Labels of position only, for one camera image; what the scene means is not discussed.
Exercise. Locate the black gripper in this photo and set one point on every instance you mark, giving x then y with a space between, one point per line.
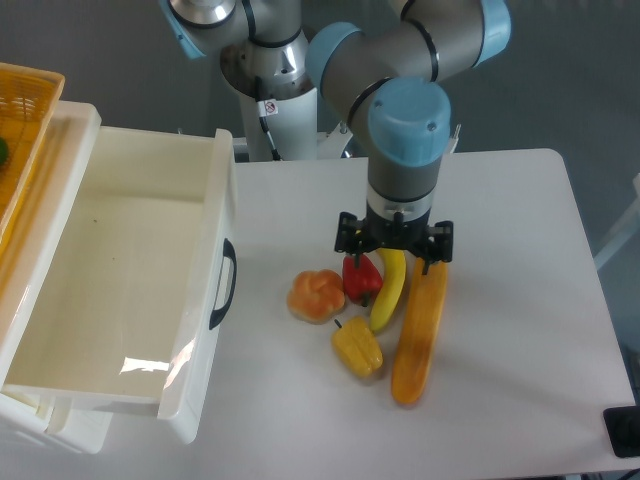
394 226

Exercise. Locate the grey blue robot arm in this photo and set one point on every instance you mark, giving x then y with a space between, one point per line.
385 89

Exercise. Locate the long baguette bread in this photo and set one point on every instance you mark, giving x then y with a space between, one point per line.
415 348

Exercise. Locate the round braided bread roll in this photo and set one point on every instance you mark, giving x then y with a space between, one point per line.
316 296

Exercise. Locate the yellow banana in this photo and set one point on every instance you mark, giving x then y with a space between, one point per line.
394 263

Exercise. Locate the red bell pepper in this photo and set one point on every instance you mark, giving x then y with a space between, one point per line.
361 285

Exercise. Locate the yellow bell pepper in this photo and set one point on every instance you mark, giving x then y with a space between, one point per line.
356 346

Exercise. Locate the white plastic drawer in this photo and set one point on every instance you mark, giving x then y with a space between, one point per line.
120 325

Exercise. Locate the black device at table edge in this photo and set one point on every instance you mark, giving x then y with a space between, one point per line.
622 424

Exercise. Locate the white drawer cabinet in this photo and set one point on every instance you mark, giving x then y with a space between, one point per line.
42 419

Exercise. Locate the yellow plastic basket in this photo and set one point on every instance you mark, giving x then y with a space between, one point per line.
29 97

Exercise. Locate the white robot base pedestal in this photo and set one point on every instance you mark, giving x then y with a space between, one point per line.
287 130

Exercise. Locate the black drawer handle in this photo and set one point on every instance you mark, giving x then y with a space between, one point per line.
226 285

